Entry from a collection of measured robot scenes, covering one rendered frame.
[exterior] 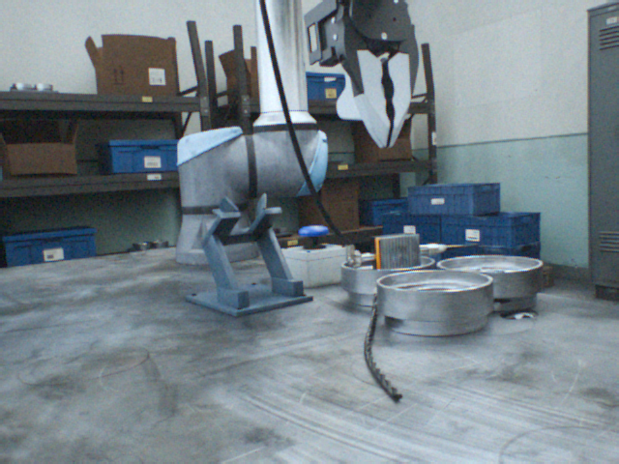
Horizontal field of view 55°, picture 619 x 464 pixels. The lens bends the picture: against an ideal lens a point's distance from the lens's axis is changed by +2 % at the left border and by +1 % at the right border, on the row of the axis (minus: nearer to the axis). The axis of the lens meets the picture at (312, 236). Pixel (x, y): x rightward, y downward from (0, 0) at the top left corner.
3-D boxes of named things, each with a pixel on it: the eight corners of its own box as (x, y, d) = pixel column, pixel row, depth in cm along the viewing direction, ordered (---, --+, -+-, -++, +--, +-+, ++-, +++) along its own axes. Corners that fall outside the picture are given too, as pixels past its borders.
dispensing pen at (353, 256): (470, 260, 71) (342, 276, 66) (469, 225, 71) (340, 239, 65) (482, 263, 69) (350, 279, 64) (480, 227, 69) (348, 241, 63)
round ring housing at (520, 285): (547, 314, 56) (546, 272, 56) (433, 312, 59) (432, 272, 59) (539, 291, 66) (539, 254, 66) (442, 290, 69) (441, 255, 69)
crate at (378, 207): (394, 219, 565) (393, 197, 563) (421, 221, 532) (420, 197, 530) (349, 225, 539) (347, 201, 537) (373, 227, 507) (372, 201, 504)
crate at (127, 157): (170, 173, 444) (167, 143, 441) (190, 171, 412) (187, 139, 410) (98, 176, 416) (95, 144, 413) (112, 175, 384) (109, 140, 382)
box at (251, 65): (309, 101, 463) (307, 50, 459) (245, 99, 427) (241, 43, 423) (279, 107, 495) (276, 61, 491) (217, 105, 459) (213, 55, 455)
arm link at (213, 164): (181, 205, 112) (174, 132, 111) (251, 200, 115) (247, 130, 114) (180, 208, 101) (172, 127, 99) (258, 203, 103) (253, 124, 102)
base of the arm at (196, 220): (163, 259, 111) (160, 206, 110) (237, 249, 119) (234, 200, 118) (195, 268, 98) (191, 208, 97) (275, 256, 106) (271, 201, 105)
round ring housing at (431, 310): (468, 345, 48) (466, 295, 48) (357, 330, 54) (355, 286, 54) (510, 315, 57) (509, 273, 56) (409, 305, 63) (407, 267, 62)
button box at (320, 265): (353, 280, 79) (351, 244, 78) (309, 288, 75) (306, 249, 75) (319, 274, 86) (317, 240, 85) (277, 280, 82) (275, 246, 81)
